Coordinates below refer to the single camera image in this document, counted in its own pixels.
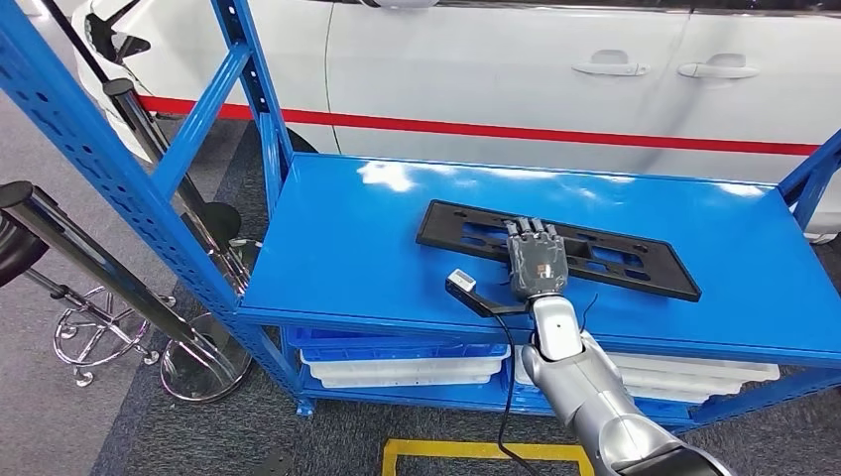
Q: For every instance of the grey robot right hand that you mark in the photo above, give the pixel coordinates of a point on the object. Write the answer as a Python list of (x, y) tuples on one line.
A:
[(537, 266)]

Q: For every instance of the black plastic plate part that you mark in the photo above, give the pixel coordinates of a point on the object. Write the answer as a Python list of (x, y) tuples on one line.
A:
[(460, 226)]

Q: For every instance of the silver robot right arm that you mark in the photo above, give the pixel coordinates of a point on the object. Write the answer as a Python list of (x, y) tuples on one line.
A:
[(591, 394)]

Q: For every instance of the blue metal shelf rack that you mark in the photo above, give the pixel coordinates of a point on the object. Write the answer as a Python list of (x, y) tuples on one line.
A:
[(394, 263)]

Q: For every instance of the white plastic bin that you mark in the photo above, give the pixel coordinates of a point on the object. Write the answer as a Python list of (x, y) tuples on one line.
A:
[(394, 369), (670, 389), (394, 381), (690, 369)]

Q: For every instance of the white car with red stripe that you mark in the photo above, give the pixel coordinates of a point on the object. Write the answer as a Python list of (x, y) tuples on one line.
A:
[(493, 66)]

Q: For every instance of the black pole with black base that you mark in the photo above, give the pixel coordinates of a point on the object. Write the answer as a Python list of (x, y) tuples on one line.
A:
[(221, 225)]

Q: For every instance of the black stool with chrome base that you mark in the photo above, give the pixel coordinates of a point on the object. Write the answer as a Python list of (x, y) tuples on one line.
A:
[(20, 253)]

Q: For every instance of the pale wrist camera on bracket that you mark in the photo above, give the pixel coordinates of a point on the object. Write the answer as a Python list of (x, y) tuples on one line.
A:
[(462, 281)]

